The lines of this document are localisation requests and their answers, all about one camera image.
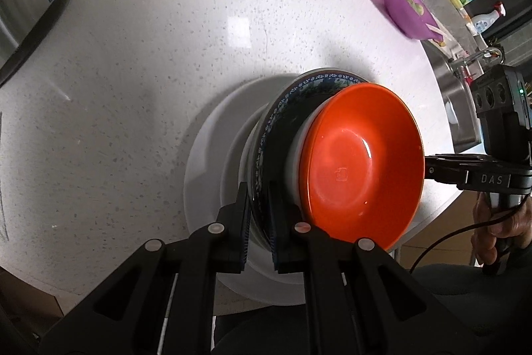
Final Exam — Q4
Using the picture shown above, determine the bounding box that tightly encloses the blue floral green bowl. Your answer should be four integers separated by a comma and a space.
246, 69, 366, 251

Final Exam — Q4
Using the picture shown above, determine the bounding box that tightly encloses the orange plastic bowl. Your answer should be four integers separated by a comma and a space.
299, 83, 425, 250

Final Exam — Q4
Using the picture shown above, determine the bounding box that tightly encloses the white ceramic bowl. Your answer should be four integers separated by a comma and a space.
284, 99, 329, 207

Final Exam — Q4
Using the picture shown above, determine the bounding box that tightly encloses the person's right hand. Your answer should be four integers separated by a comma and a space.
471, 193, 531, 265

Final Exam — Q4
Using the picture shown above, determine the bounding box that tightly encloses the stainless steel sink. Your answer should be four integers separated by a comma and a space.
421, 41, 481, 153

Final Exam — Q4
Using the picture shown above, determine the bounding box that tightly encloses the chrome faucet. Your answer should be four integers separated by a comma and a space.
448, 47, 504, 69

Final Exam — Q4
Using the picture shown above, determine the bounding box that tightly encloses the white spray bottle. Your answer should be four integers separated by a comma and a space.
471, 1, 506, 34

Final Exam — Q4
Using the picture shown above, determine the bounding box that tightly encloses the white plate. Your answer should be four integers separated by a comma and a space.
184, 74, 305, 305

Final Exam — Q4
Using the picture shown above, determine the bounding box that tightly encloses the purple plastic bowl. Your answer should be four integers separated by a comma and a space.
384, 0, 444, 43

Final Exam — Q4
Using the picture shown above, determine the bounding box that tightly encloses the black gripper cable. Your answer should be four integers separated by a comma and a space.
408, 192, 532, 275

